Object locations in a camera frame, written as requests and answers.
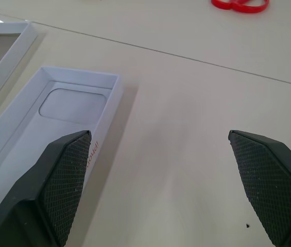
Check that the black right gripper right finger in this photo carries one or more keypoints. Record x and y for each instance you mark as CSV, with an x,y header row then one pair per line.
x,y
271,180

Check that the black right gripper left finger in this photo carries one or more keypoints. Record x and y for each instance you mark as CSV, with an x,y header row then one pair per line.
x,y
57,185

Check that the white phone box base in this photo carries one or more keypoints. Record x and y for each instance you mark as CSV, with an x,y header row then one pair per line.
x,y
32,115

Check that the white box lid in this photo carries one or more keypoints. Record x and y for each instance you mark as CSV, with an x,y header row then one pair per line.
x,y
3,51

